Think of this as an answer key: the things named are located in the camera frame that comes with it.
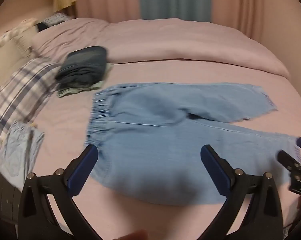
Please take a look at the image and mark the plaid pillow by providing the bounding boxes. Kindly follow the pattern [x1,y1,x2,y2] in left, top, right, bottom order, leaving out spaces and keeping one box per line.
[0,57,63,155]

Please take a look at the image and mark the white plush toy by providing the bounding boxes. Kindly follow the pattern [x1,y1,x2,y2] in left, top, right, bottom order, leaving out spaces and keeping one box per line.
[0,17,38,50]

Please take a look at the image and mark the light blue denim garment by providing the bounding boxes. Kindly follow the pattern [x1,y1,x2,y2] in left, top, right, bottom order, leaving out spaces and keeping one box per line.
[0,120,45,188]

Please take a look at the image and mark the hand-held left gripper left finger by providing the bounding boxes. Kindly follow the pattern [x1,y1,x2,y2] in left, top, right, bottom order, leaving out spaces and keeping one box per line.
[17,144,103,240]

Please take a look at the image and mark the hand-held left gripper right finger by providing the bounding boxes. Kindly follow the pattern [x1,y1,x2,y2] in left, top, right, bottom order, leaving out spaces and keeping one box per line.
[200,144,284,240]

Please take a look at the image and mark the pink duvet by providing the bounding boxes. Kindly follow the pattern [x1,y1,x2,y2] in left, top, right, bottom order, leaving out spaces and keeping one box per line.
[32,17,291,79]

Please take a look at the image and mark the striped pillow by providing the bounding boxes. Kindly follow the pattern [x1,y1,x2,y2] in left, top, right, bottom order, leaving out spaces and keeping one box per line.
[43,12,73,28]

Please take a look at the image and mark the dark folded clothes stack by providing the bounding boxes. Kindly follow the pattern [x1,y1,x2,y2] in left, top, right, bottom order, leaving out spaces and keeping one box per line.
[56,46,108,88]

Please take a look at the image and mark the light blue denim pants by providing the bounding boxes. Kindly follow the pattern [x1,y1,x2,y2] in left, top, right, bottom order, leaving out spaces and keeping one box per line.
[84,82,301,207]

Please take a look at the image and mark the pink bed sheet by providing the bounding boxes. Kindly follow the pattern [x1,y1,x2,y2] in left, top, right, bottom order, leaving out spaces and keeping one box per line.
[23,57,301,240]

